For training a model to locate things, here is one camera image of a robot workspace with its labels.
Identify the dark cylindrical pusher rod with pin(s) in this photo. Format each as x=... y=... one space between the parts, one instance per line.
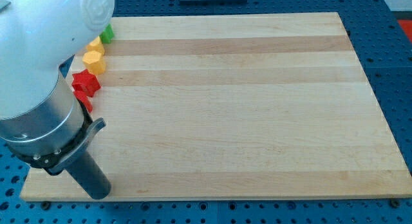
x=89 y=176

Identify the black flange with metal bracket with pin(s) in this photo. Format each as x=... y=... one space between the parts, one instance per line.
x=52 y=137

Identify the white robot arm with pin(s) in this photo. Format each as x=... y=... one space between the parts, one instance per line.
x=37 y=36

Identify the red block lower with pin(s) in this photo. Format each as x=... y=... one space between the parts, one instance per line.
x=83 y=98

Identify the red star block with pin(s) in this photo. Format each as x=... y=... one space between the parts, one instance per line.
x=86 y=82

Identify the yellow hexagon block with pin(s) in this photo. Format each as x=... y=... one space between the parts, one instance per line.
x=94 y=62

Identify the yellow block upper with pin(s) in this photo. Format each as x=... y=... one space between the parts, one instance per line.
x=96 y=45

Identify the green block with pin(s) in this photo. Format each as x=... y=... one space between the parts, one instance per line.
x=107 y=35

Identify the wooden board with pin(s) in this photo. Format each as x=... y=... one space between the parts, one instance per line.
x=241 y=107

